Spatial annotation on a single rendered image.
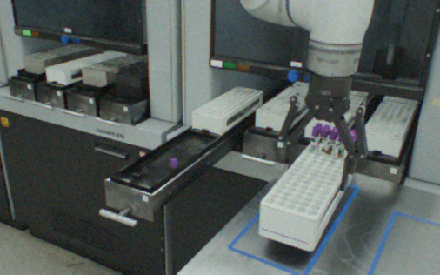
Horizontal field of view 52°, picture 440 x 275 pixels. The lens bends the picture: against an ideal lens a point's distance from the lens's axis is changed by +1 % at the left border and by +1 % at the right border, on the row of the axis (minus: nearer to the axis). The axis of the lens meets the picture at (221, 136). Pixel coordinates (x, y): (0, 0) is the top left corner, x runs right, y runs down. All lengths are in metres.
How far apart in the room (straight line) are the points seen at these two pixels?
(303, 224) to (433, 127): 0.60
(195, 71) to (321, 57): 0.71
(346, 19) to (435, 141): 0.59
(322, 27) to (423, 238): 0.43
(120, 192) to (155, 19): 0.65
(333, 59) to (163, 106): 0.87
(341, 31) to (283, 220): 0.33
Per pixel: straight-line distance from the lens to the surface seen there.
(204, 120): 1.27
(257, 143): 1.30
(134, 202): 1.04
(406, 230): 0.94
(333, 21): 0.77
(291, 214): 0.76
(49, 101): 1.80
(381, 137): 1.23
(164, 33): 1.48
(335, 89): 0.81
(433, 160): 1.30
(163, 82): 1.53
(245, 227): 0.87
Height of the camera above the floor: 1.32
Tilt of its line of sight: 24 degrees down
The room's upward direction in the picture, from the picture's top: 2 degrees clockwise
